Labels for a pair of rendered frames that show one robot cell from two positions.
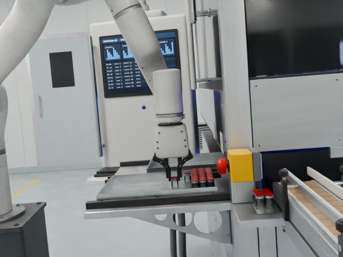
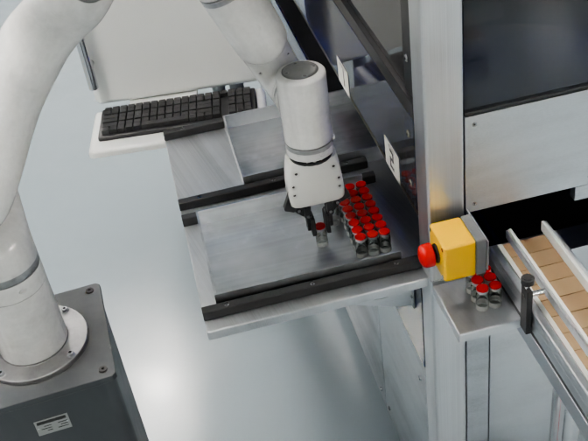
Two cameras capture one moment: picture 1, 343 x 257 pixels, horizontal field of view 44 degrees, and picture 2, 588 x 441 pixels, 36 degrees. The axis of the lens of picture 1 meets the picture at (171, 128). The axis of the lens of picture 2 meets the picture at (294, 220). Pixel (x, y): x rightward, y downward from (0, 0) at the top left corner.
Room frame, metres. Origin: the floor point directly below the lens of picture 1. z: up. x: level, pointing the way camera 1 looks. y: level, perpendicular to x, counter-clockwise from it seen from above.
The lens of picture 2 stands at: (-0.05, 0.28, 1.97)
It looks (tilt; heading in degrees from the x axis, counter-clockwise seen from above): 37 degrees down; 350
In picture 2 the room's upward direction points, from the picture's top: 9 degrees counter-clockwise
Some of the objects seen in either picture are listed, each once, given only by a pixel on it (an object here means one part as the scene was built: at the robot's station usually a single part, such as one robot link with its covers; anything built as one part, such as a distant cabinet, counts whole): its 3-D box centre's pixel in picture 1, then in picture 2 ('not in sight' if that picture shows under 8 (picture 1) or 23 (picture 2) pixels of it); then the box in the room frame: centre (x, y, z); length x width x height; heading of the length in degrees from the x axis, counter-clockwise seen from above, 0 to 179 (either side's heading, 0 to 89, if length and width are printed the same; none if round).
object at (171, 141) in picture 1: (171, 138); (313, 173); (1.27, 0.00, 1.05); 0.10 x 0.08 x 0.11; 87
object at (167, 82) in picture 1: (167, 91); (303, 102); (1.27, 0.00, 1.19); 0.09 x 0.08 x 0.13; 4
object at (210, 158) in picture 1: (193, 163); (309, 134); (1.63, -0.07, 0.90); 0.34 x 0.26 x 0.04; 88
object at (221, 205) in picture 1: (174, 181); (297, 194); (1.46, 0.00, 0.87); 0.70 x 0.48 x 0.02; 178
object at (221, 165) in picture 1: (224, 165); (430, 255); (1.03, -0.12, 0.99); 0.04 x 0.04 x 0.04; 88
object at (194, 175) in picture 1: (195, 181); (350, 220); (1.29, -0.06, 0.90); 0.18 x 0.02 x 0.05; 177
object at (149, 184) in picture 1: (160, 185); (294, 237); (1.29, 0.05, 0.90); 0.34 x 0.26 x 0.04; 87
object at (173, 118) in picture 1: (170, 118); (311, 144); (1.27, 0.00, 1.11); 0.09 x 0.08 x 0.03; 87
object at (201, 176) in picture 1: (202, 180); (361, 218); (1.29, -0.08, 0.90); 0.18 x 0.02 x 0.05; 177
